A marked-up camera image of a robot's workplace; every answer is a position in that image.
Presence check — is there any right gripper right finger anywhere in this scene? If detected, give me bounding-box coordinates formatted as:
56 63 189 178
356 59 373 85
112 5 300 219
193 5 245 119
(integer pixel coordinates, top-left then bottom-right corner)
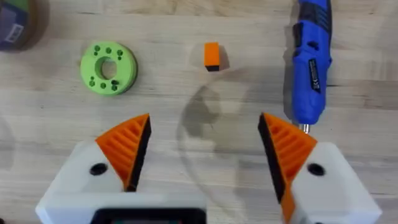
257 112 383 224

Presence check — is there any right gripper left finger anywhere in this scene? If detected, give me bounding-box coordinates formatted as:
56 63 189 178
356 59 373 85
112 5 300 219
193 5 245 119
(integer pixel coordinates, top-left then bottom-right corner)
46 113 152 195

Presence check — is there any blue electric screwdriver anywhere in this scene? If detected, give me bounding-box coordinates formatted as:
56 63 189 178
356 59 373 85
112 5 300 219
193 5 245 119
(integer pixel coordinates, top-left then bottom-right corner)
283 0 333 134

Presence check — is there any orange ribbed wedge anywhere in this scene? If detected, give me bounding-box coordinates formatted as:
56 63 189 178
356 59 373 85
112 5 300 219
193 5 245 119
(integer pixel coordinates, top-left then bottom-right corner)
204 42 220 72

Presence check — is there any green disc with holes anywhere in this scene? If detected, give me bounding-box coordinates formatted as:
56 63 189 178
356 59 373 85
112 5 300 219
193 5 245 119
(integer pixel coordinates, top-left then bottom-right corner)
80 41 138 96

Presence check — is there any brown toy tub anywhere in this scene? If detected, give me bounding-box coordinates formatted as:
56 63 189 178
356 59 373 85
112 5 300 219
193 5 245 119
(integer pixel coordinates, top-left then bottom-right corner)
0 0 35 52

